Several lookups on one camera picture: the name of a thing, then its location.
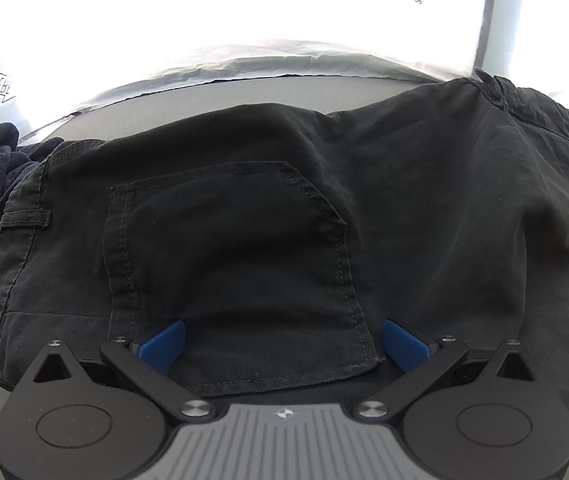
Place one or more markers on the black pants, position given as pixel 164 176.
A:
pixel 414 200

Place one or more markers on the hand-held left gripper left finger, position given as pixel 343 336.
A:
pixel 162 347

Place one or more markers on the window frame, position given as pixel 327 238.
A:
pixel 500 20

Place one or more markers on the white printed sheet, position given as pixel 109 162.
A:
pixel 264 10

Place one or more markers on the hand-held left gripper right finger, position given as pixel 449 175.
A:
pixel 404 346

